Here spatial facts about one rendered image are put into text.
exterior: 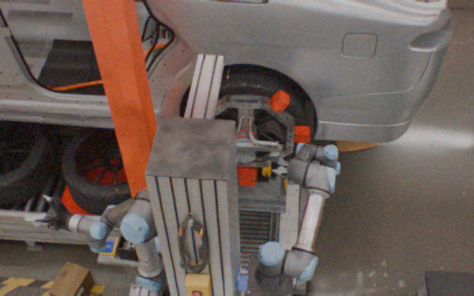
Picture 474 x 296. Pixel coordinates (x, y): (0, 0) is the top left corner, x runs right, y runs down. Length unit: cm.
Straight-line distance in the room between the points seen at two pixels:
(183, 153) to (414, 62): 169
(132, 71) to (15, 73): 115
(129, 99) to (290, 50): 89
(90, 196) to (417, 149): 238
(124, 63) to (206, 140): 85
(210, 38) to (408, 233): 194
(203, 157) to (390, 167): 283
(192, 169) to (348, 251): 238
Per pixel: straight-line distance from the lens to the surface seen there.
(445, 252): 426
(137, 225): 247
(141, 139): 302
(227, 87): 339
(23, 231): 415
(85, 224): 278
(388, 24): 313
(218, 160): 189
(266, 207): 410
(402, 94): 344
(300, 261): 284
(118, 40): 262
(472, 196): 458
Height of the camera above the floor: 347
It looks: 49 degrees down
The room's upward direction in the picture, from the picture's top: 2 degrees counter-clockwise
